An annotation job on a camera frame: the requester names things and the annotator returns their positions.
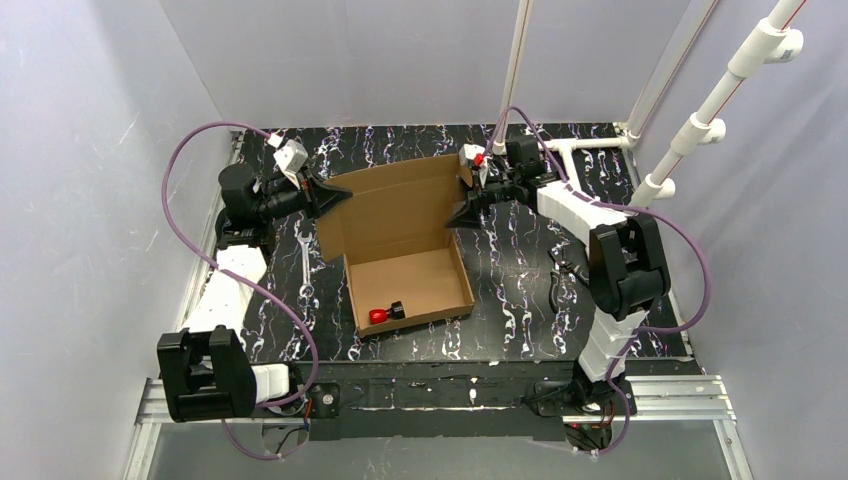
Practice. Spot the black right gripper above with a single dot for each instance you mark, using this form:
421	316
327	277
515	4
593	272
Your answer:
486	198

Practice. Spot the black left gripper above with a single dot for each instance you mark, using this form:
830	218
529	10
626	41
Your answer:
309	198

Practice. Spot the brown cardboard box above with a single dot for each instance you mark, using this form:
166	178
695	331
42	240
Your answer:
391	236

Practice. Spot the small red ball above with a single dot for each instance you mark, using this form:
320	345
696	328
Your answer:
378	316

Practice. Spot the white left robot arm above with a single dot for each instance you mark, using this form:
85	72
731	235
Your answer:
204	368

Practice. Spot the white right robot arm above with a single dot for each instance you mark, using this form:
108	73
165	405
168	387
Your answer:
627	267

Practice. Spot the silver open-end wrench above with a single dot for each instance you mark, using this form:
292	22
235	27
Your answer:
306	290

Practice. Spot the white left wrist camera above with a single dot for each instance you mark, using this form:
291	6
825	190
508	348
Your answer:
290	158

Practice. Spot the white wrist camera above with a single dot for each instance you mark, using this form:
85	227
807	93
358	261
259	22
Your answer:
290	158
473	157

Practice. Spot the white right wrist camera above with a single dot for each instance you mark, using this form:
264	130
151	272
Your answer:
473	157

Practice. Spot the black handled pliers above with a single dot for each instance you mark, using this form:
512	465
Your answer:
565	278

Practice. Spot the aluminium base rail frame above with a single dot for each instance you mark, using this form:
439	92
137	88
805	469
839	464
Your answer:
443	399

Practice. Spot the white PVC camera pole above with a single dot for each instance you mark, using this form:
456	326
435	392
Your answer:
771	40

